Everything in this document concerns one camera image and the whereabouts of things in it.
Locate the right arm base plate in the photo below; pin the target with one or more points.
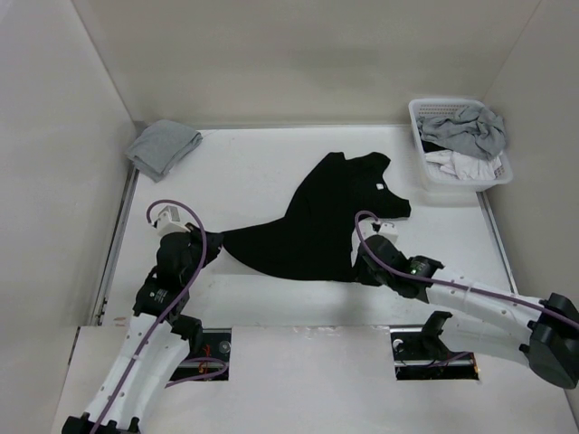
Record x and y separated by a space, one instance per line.
415 360

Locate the crumpled grey tank top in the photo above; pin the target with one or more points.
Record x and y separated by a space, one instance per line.
472 131

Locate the crumpled white tank top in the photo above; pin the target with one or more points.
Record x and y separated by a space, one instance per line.
464 167

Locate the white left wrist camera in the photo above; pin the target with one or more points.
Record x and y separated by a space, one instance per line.
169 221

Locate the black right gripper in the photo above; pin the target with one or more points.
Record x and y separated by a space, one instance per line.
363 277

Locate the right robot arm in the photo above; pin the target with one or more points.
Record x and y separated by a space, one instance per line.
539 333

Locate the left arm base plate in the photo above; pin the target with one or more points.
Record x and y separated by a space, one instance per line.
207 361

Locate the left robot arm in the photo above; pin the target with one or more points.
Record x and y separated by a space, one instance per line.
158 339

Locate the folded grey tank top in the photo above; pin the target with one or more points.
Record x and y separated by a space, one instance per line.
161 146

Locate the black tank top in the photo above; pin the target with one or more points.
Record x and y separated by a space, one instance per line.
313 240

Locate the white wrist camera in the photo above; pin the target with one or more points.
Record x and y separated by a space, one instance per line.
169 221
386 230

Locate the white plastic laundry basket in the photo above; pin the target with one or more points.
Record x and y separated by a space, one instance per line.
433 178

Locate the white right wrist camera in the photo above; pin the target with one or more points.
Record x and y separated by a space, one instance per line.
386 230

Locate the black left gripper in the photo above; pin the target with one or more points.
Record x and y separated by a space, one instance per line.
213 244

